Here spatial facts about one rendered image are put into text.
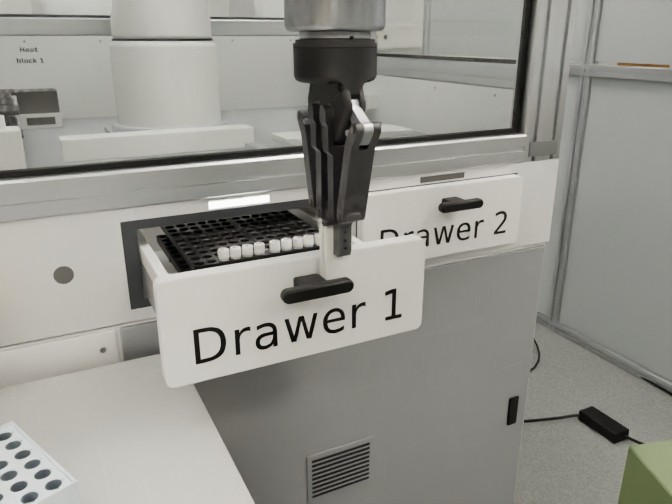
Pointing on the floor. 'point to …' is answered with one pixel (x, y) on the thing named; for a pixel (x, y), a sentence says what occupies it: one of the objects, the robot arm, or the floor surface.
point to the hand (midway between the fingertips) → (336, 252)
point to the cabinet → (365, 395)
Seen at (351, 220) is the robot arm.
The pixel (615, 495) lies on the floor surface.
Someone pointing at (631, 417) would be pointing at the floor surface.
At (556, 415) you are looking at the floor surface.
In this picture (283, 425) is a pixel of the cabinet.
